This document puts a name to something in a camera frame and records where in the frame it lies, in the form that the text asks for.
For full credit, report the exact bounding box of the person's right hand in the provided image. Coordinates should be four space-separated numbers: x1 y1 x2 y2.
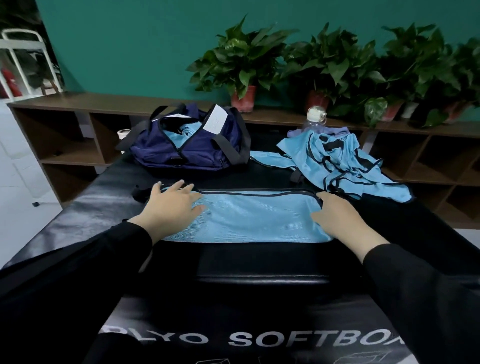
311 191 387 262

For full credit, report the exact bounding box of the person's left hand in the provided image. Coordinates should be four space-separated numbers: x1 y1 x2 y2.
129 180 206 243

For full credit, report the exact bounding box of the light blue vest black trim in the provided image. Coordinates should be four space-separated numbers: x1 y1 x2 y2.
249 131 414 205
135 187 333 245
163 121 204 149

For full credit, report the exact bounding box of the navy blue bag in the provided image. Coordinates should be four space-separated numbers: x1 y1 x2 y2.
116 103 252 174

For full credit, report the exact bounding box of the purple cloth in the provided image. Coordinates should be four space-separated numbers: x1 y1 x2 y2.
288 123 352 140

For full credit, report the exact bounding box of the clear bottle silver cap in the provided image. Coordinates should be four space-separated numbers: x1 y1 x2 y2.
305 105 329 129

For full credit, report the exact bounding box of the person's right forearm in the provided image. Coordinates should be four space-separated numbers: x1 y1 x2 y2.
352 236 480 364

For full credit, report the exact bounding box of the person's left forearm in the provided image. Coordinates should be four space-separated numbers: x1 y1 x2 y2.
0 213 162 364

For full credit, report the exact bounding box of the black leather bench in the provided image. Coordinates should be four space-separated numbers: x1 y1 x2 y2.
0 153 480 364

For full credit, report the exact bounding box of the wooden shelf cabinet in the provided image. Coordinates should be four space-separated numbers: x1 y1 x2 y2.
7 92 480 231

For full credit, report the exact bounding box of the green plant in red pot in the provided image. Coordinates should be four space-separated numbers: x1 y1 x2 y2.
423 37 480 129
281 22 384 114
187 16 297 114

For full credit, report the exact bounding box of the green plant in white pot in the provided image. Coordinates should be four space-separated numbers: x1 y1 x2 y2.
363 22 459 127

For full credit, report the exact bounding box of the white wheeled cart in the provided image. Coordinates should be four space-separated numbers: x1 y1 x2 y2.
0 28 65 207

